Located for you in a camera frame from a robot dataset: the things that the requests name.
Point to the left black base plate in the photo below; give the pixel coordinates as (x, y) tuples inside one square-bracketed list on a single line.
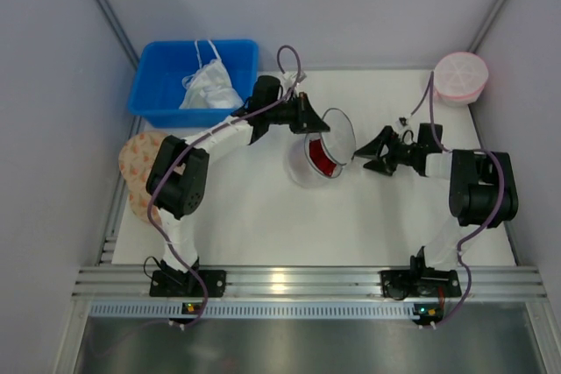
[(167, 282)]

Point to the slotted cable duct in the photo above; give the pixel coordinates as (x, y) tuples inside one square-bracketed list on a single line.
[(311, 310)]

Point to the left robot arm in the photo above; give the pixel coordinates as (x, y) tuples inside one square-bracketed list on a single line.
[(177, 181)]

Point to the floral patterned bra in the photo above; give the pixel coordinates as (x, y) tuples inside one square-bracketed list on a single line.
[(135, 162)]

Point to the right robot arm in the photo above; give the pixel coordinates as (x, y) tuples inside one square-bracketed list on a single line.
[(482, 192)]

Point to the white bra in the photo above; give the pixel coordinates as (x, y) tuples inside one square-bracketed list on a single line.
[(210, 87)]

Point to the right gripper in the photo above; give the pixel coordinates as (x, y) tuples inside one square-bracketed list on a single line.
[(391, 151)]

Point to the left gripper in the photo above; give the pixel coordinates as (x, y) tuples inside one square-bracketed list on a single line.
[(301, 112)]

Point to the red bra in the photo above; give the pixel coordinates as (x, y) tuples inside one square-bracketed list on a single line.
[(319, 158)]

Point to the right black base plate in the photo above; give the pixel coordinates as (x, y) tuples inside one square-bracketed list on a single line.
[(427, 283)]

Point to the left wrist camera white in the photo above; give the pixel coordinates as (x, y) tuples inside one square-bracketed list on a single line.
[(291, 80)]

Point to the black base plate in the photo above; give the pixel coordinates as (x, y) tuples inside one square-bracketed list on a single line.
[(427, 283), (167, 282)]

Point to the pink trimmed mesh laundry bag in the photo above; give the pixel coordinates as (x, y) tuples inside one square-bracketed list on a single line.
[(460, 78)]

